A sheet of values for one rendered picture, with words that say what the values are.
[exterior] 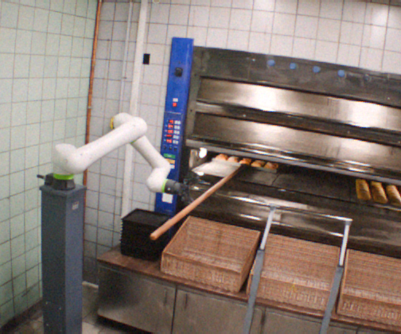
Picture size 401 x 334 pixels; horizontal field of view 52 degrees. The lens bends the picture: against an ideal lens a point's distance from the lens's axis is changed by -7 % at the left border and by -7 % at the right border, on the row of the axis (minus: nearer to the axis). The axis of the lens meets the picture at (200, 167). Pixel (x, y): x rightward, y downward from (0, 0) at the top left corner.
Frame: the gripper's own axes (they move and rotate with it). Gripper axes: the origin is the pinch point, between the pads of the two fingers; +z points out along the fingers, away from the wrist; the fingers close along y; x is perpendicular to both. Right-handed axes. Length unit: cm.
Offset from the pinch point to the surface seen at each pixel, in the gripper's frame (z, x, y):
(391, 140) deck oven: 108, -52, -47
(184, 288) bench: -5, 3, 65
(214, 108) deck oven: -16, -51, -48
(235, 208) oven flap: 9, -50, 21
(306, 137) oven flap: 51, -52, -38
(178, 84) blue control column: -44, -48, -62
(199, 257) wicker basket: -10, -38, 60
